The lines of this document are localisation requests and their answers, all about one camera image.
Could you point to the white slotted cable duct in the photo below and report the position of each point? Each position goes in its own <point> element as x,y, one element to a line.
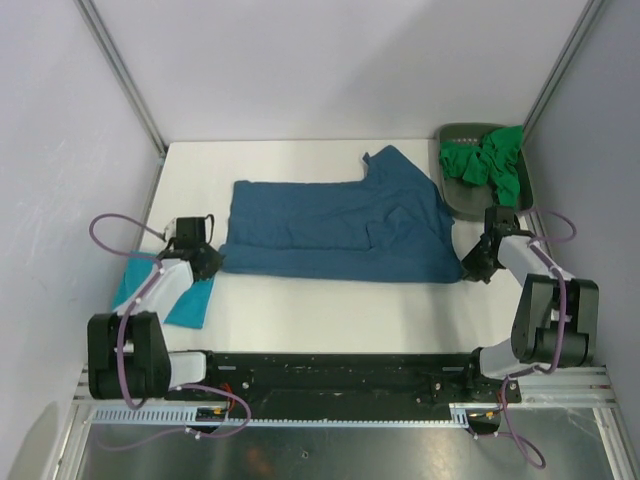
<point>207,416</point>

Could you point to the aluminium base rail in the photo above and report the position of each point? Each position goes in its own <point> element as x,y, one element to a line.
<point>569,388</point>

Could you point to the green crumpled t shirt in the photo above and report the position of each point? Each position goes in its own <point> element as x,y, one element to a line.
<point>491,162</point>

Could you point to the right aluminium frame post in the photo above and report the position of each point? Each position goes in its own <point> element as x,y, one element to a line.
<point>586,22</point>

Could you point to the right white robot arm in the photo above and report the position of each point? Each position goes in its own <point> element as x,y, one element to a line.
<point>555,324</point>

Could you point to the left aluminium frame post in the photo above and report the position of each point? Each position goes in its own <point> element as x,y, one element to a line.
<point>114,59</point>

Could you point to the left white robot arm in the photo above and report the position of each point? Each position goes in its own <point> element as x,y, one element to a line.
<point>127,354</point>

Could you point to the teal folded t shirt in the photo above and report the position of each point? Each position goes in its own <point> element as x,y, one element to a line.
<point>189,311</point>

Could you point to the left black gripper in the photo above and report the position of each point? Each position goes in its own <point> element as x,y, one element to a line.
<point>215,264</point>

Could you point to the dark blue t shirt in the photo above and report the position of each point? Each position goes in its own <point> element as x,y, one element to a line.
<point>391,226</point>

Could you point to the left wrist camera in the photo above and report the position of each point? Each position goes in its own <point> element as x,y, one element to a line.
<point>169,230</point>

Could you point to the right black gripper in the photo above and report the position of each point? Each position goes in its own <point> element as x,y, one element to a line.
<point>471,270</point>

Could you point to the grey plastic bin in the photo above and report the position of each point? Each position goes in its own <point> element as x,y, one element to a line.
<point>470,202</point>

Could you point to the aluminium frame post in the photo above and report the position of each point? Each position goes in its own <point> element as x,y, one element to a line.
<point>114,59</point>
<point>586,22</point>

